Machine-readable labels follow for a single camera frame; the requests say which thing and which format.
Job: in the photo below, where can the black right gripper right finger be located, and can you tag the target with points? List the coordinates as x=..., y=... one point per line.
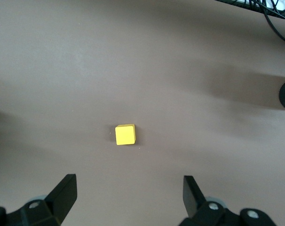
x=199, y=207

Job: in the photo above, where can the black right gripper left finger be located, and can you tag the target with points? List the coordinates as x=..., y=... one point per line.
x=55, y=202

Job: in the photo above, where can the yellow wooden block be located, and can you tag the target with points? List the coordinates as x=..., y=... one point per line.
x=124, y=135

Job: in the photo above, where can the brown paper table cover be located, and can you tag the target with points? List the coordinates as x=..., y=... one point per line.
x=62, y=70

